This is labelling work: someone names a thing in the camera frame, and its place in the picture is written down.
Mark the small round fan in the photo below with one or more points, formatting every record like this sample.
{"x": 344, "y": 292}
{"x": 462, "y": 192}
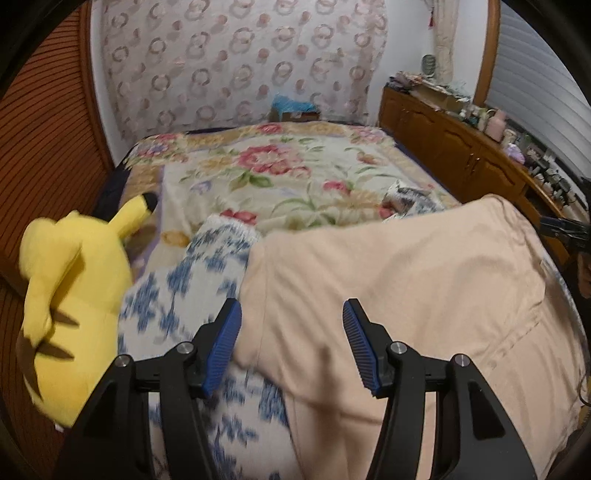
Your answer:
{"x": 428, "y": 64}

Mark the wooden louvered wardrobe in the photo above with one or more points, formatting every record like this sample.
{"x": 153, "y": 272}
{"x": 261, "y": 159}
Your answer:
{"x": 46, "y": 138}

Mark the blue cloth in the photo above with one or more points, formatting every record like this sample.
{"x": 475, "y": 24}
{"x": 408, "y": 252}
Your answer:
{"x": 293, "y": 104}

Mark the wooden cabinet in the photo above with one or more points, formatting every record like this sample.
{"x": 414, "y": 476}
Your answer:
{"x": 438, "y": 134}

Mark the yellow plush toy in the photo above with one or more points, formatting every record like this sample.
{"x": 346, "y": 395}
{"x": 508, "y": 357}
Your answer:
{"x": 78, "y": 295}

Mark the small brown box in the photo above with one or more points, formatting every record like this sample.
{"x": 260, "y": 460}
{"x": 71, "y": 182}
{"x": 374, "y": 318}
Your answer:
{"x": 298, "y": 116}

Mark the beige lace drape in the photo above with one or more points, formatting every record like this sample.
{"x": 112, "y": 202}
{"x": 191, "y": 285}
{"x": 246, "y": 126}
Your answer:
{"x": 442, "y": 41}

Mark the black device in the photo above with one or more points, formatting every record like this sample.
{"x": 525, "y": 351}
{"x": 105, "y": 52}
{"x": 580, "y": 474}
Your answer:
{"x": 542, "y": 166}
{"x": 564, "y": 190}

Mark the pink floral blanket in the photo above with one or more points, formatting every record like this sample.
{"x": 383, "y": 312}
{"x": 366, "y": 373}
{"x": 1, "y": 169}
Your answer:
{"x": 277, "y": 175}

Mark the grey striped cloth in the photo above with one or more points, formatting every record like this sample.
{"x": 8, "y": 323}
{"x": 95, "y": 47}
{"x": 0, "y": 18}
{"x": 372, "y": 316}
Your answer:
{"x": 413, "y": 198}

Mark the patterned cloth pile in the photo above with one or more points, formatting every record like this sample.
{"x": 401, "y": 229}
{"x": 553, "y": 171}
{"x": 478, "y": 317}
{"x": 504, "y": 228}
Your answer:
{"x": 401, "y": 82}

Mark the cardboard box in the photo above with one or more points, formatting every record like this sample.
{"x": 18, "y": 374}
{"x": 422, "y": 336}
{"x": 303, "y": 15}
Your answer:
{"x": 441, "y": 98}

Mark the beige printed t-shirt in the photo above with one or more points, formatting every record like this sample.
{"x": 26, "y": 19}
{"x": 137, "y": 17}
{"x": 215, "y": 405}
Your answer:
{"x": 392, "y": 277}

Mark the pink bottle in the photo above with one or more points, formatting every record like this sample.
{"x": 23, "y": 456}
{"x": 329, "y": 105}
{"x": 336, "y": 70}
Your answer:
{"x": 495, "y": 124}

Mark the circle patterned sheer curtain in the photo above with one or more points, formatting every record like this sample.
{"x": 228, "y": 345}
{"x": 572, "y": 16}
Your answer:
{"x": 207, "y": 69}

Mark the purple cloth bundle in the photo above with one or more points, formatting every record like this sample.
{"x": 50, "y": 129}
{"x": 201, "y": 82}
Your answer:
{"x": 516, "y": 152}

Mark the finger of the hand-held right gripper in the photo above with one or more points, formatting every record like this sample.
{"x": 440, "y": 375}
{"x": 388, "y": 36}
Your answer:
{"x": 563, "y": 230}

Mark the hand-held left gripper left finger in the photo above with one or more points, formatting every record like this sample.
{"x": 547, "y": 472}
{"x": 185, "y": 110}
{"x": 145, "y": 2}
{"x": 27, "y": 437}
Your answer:
{"x": 224, "y": 350}

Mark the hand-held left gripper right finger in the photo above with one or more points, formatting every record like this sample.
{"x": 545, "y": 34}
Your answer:
{"x": 362, "y": 350}

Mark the blue floral bedsheet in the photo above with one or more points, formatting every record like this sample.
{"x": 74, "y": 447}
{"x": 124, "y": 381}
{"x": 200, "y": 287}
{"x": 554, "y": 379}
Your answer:
{"x": 157, "y": 295}

